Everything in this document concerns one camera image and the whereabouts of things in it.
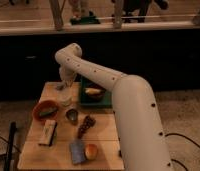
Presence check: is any black stand left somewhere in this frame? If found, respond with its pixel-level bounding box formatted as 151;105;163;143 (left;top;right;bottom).
3;122;17;171

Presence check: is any wooden block brush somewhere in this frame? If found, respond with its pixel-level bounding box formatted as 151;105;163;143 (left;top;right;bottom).
38;120;57;146

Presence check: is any small metal cup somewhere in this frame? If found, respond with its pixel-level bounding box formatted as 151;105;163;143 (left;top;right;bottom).
66;109;78;125

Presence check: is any green tray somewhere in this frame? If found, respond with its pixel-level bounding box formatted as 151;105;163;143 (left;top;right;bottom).
79;77;112;108

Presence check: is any orange bowl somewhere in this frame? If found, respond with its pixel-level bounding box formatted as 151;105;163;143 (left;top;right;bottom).
32;100;59;123

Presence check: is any brown grape bunch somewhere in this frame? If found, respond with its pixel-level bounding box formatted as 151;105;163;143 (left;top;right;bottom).
77;115;96;139

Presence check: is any green item in bowl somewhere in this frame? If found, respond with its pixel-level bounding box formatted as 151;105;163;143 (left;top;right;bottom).
39;107;58;118

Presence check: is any white paper towel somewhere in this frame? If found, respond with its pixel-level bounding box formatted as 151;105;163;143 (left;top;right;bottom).
60;96;72;107

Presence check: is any yellow banana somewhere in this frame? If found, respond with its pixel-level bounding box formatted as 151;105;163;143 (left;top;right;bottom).
85;88;102;95

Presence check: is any black floor cable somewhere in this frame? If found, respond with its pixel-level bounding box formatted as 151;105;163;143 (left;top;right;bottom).
164;132;200;171

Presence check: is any dark brown bowl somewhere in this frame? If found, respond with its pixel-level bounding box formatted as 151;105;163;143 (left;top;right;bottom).
85;87;105;101

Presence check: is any green base plate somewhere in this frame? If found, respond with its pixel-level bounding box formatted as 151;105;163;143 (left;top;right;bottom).
70;16;100;25

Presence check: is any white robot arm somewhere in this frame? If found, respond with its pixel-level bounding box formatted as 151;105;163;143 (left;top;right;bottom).
55;43;174;171

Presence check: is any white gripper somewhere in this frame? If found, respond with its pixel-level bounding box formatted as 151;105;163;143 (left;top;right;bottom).
56;67;77;91

